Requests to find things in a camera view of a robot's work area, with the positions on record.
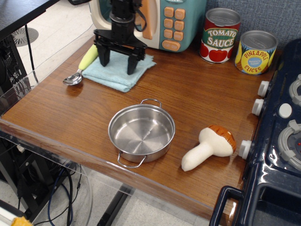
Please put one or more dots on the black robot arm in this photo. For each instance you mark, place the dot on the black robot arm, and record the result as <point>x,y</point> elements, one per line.
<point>125,8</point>

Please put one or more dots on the stainless steel pot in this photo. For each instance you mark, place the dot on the stainless steel pot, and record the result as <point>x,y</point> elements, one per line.
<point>141,133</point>

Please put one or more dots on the spoon with green handle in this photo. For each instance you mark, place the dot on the spoon with green handle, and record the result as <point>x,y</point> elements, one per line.
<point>86,61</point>

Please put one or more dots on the toy microwave oven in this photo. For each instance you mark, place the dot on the toy microwave oven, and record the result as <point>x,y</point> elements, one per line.
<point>169,25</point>

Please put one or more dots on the pineapple slices can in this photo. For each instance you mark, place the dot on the pineapple slices can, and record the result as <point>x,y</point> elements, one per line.
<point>255,53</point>

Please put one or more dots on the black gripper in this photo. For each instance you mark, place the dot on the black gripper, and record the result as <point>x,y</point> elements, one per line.
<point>120,38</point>

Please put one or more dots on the plush toy mushroom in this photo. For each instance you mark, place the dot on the plush toy mushroom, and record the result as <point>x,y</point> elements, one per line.
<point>213,140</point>

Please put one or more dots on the black desk left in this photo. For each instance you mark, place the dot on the black desk left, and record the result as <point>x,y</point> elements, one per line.
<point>14,14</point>

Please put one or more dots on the light blue towel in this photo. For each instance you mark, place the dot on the light blue towel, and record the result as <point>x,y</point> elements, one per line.
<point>114,74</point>

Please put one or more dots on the dark blue toy stove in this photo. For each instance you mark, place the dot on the dark blue toy stove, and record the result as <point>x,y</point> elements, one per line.
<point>271,194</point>

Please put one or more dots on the tomato sauce can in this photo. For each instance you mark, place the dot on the tomato sauce can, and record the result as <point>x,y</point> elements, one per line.
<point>219,34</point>

